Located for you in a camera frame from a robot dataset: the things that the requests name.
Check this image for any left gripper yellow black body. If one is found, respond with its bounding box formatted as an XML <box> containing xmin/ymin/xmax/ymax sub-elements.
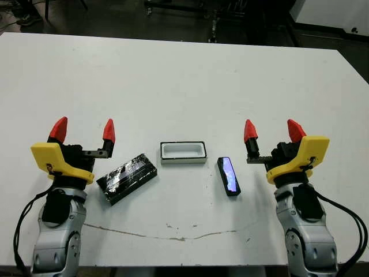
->
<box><xmin>31</xmin><ymin>141</ymin><xmax>106</xmax><ymax>185</ymax></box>

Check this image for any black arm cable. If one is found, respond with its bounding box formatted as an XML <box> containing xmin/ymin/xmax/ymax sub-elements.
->
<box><xmin>315</xmin><ymin>192</ymin><xmax>369</xmax><ymax>274</ymax></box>
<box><xmin>12</xmin><ymin>192</ymin><xmax>55</xmax><ymax>275</ymax></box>

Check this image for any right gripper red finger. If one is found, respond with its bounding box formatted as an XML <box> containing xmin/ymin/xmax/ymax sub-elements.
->
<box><xmin>244</xmin><ymin>118</ymin><xmax>261</xmax><ymax>158</ymax></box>
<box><xmin>286</xmin><ymin>118</ymin><xmax>307</xmax><ymax>143</ymax></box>

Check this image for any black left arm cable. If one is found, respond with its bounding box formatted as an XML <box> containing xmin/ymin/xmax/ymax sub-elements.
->
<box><xmin>12</xmin><ymin>192</ymin><xmax>55</xmax><ymax>275</ymax></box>

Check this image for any slim black camera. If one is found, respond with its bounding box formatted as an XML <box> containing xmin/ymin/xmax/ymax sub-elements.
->
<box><xmin>217</xmin><ymin>156</ymin><xmax>242</xmax><ymax>197</ymax></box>

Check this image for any dark sneaker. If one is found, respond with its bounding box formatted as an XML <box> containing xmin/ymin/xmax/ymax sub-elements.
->
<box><xmin>16</xmin><ymin>13</ymin><xmax>43</xmax><ymax>27</ymax></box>

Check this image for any right gripper yellow black body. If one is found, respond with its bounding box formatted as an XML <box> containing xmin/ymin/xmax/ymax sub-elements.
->
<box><xmin>247</xmin><ymin>135</ymin><xmax>330</xmax><ymax>184</ymax></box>

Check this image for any black cart frame with casters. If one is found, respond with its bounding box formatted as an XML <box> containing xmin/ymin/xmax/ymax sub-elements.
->
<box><xmin>144</xmin><ymin>0</ymin><xmax>213</xmax><ymax>18</ymax></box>

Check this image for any white box base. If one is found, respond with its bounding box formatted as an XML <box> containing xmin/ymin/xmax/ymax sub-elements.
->
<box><xmin>159</xmin><ymin>140</ymin><xmax>209</xmax><ymax>166</ymax></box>

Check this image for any black glossy box lid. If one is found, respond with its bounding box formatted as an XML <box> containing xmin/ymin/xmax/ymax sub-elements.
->
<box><xmin>95</xmin><ymin>153</ymin><xmax>159</xmax><ymax>207</ymax></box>

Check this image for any silver black stand pole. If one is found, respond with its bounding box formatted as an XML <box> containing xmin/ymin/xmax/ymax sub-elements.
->
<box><xmin>208</xmin><ymin>16</ymin><xmax>219</xmax><ymax>43</ymax></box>

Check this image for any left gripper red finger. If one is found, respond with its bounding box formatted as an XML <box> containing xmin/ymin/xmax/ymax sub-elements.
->
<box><xmin>100</xmin><ymin>118</ymin><xmax>116</xmax><ymax>159</ymax></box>
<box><xmin>47</xmin><ymin>116</ymin><xmax>69</xmax><ymax>144</ymax></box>

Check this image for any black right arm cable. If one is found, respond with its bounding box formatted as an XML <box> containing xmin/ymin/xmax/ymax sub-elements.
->
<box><xmin>315</xmin><ymin>192</ymin><xmax>369</xmax><ymax>274</ymax></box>

